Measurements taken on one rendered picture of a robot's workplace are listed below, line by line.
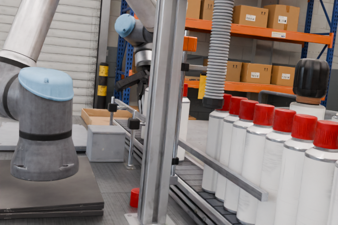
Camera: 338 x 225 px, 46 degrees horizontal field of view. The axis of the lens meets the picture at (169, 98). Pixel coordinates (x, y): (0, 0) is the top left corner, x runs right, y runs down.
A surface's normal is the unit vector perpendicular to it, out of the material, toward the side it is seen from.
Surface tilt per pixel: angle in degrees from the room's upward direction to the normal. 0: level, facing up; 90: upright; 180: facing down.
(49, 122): 93
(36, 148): 76
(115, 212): 0
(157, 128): 90
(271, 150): 90
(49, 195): 4
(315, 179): 90
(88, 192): 4
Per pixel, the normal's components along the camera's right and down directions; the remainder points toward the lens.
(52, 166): 0.44, -0.13
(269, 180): -0.70, 0.01
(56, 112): 0.59, 0.17
